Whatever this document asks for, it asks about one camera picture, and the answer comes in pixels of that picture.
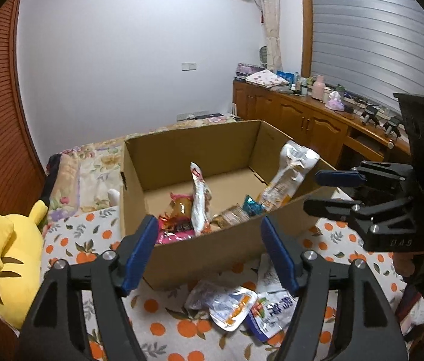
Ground long white orange snack bag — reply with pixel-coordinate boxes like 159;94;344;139
258;140;319;212

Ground small teal candy wrapper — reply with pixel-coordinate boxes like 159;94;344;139
242;195;265;218

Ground brown snack bar packet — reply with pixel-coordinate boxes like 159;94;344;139
211;205;250;229

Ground white red-label snack bag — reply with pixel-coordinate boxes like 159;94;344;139
190;162;212;236

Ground pink snack pack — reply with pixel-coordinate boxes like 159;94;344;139
156;193;195;245

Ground white blue-text snack bag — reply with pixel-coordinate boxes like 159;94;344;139
245;253;297;342

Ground wooden sideboard cabinet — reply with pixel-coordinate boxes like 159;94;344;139
233;80;411;170

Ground pink tissue pack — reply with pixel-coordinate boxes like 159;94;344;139
325;91;345;112

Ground black clamp on sideboard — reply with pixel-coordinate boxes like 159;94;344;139
383;116;403;139
361;105;380;125

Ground yellow Pikachu plush toy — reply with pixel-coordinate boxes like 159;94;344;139
0;200;48;331

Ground pink bottle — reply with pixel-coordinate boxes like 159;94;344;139
310;75;325;101

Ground brown cardboard box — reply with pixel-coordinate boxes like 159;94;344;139
119;119;345;292

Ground orange-print white tablecloth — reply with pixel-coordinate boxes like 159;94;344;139
41;206;405;360

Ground folded floral cloth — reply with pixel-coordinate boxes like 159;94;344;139
245;69;289;89

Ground small white fan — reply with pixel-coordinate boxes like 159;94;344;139
259;46;268;67

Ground grey window blind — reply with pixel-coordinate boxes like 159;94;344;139
311;0;424;112

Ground floral bed quilt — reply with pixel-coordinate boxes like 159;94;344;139
42;114;243;230

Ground floral curtain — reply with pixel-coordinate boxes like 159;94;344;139
261;0;282;71

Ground wall socket plate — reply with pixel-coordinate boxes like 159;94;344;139
181;62;197;72

